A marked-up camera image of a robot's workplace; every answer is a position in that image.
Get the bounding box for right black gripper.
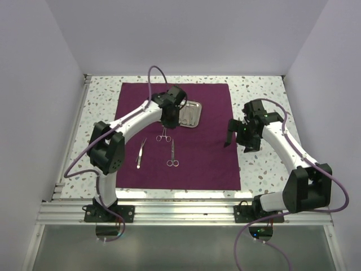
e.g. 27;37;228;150
224;119;261;154

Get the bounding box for steel forceps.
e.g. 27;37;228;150
156;127;171;142

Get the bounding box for purple cloth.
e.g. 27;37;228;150
116;84;241;190

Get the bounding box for steel scissors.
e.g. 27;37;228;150
166;140;179;167

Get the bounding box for steel tweezers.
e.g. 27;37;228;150
137;138;147;169

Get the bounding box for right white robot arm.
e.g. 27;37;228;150
224;119;332;222

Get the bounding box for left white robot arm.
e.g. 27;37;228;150
86;93;184;222

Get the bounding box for steel instrument tray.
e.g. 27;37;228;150
179;100;202;128

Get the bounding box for steel clamp in tray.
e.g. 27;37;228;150
180;103;197;127

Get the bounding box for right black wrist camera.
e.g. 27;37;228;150
242;99;267;120

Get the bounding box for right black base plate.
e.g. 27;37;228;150
233;200;278;223

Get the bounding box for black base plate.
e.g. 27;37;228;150
233;200;278;223
82;204;135;223

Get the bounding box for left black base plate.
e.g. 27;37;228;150
82;204;135;223

